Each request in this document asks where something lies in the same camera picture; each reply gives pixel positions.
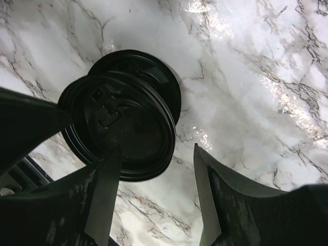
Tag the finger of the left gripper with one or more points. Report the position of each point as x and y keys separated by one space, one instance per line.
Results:
x=26 y=122

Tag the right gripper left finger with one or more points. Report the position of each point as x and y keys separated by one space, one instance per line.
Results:
x=74 y=210

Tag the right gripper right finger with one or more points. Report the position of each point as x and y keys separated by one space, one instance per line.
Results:
x=239 y=211

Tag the single black plastic lid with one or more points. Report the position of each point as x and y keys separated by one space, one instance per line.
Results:
x=120 y=111

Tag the black plastic lid stack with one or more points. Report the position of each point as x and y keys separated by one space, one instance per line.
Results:
x=159 y=75

